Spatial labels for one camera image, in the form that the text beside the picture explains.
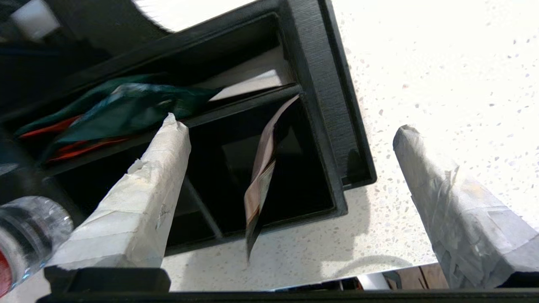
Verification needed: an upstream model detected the black compartment organizer box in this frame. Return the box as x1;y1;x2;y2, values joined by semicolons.
0;13;348;257

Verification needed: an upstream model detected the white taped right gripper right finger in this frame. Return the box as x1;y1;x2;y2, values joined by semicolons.
392;125;539;290

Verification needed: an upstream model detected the red label water bottle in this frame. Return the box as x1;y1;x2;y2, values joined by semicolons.
0;196;75;297

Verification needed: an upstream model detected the black serving tray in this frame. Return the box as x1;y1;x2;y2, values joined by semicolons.
278;0;377;189

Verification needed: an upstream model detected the brown paper packet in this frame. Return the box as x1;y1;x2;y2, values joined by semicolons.
244;95;300;262

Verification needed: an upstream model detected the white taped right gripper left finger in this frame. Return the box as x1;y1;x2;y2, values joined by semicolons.
44;113;192;293

